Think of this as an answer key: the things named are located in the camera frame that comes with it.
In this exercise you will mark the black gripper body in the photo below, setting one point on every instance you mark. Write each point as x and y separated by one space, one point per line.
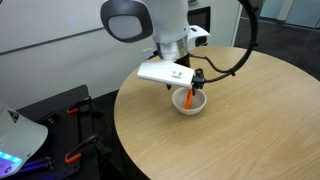
183 61

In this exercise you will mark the orange marker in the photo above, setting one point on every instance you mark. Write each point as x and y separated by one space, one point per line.
188 101

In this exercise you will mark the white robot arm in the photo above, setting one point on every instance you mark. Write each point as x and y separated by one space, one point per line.
166 23

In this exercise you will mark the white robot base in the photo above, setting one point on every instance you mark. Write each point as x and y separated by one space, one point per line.
20 136

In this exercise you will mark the white ceramic bowl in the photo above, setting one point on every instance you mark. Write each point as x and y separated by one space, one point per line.
199 101

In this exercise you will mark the black mesh office chair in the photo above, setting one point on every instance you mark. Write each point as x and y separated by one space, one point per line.
201 16

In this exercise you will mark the black mounting plate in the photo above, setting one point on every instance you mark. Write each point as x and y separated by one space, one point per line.
66 133

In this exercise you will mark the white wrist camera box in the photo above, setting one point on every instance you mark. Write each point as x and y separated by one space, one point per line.
165 74

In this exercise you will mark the white wall outlet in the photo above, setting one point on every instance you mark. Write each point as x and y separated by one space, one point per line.
147 54

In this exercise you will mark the white wall whiteboard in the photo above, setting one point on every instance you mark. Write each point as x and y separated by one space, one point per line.
50 20

